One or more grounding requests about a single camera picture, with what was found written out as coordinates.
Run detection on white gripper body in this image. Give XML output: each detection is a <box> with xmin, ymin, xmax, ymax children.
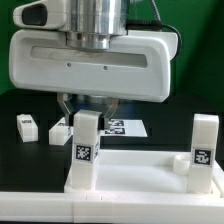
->
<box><xmin>9</xmin><ymin>30</ymin><xmax>178</xmax><ymax>102</ymax></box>

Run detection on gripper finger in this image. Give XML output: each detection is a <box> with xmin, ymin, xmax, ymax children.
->
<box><xmin>57</xmin><ymin>93</ymin><xmax>75</xmax><ymax>126</ymax></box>
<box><xmin>98</xmin><ymin>98</ymin><xmax>119</xmax><ymax>130</ymax></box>

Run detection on white desk top tray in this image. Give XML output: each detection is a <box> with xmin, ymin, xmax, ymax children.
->
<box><xmin>63</xmin><ymin>149</ymin><xmax>224</xmax><ymax>194</ymax></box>

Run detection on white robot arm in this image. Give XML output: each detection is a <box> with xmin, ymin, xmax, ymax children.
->
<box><xmin>9</xmin><ymin>0</ymin><xmax>181</xmax><ymax>129</ymax></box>

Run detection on fiducial marker sheet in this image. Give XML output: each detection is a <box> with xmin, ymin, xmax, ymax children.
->
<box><xmin>100</xmin><ymin>119</ymin><xmax>147</xmax><ymax>137</ymax></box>

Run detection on white front fence bar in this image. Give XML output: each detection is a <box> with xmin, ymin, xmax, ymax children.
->
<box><xmin>0</xmin><ymin>192</ymin><xmax>224</xmax><ymax>224</ymax></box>

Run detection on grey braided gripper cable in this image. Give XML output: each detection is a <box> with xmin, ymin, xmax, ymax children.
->
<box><xmin>128</xmin><ymin>0</ymin><xmax>183</xmax><ymax>56</ymax></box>

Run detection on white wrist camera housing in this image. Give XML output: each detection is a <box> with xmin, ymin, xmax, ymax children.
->
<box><xmin>13</xmin><ymin>0</ymin><xmax>68</xmax><ymax>31</ymax></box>

